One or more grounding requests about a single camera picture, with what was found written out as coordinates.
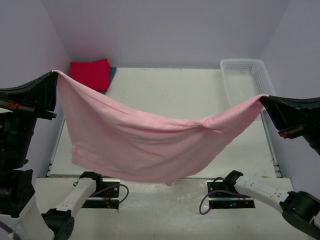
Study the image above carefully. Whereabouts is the pink t shirt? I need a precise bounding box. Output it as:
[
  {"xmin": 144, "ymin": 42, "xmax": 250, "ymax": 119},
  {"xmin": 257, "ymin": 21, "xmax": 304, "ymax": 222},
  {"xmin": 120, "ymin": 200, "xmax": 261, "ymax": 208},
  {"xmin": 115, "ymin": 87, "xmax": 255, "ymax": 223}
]
[{"xmin": 57, "ymin": 71, "xmax": 263, "ymax": 185}]

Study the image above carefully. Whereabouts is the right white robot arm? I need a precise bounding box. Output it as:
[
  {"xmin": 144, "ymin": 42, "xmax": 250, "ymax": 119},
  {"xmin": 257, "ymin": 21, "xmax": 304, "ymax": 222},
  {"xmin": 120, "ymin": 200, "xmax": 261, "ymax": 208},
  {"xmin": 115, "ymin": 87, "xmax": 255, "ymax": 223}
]
[{"xmin": 224, "ymin": 96, "xmax": 320, "ymax": 240}]

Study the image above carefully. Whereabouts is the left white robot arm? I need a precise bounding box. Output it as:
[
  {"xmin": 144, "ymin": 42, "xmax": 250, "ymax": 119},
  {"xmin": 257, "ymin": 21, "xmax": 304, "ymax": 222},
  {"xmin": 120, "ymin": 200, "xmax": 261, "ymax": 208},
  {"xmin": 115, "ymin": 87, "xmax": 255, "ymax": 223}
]
[{"xmin": 0, "ymin": 71, "xmax": 102, "ymax": 240}]

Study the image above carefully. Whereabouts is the folded red t shirt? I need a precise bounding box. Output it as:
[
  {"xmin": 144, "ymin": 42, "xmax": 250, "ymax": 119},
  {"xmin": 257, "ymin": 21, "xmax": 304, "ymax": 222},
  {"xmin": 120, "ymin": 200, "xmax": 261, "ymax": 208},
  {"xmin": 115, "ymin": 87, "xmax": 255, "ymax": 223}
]
[{"xmin": 69, "ymin": 58, "xmax": 111, "ymax": 91}]

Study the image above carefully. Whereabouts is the white plastic basket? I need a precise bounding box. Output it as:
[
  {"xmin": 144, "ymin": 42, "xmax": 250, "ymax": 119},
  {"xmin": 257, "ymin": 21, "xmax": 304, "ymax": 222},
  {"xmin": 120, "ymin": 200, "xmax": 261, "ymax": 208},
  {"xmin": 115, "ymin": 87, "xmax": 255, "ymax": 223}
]
[{"xmin": 220, "ymin": 58, "xmax": 276, "ymax": 106}]

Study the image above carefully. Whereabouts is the folded teal t shirt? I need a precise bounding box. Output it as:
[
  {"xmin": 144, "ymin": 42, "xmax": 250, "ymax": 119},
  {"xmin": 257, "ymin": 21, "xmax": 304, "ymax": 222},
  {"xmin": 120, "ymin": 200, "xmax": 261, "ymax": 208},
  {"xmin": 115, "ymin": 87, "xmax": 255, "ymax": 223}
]
[{"xmin": 99, "ymin": 67, "xmax": 117, "ymax": 94}]

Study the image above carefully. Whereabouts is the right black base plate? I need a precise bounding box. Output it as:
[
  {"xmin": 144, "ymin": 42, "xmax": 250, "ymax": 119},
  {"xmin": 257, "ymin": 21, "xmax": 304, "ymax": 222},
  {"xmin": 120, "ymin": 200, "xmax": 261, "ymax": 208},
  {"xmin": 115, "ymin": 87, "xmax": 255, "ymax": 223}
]
[{"xmin": 207, "ymin": 177, "xmax": 255, "ymax": 210}]

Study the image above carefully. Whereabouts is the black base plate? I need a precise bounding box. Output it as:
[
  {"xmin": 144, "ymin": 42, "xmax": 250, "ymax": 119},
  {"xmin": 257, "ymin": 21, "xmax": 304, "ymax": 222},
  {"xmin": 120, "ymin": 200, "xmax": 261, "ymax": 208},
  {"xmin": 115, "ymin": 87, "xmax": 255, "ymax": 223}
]
[
  {"xmin": 207, "ymin": 177, "xmax": 255, "ymax": 210},
  {"xmin": 82, "ymin": 178, "xmax": 120, "ymax": 210}
]

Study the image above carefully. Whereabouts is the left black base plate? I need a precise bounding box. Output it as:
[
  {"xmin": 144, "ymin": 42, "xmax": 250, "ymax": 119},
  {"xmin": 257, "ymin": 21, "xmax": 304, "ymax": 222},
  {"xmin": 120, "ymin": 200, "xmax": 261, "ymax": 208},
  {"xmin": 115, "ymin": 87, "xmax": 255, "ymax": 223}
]
[{"xmin": 82, "ymin": 178, "xmax": 120, "ymax": 210}]

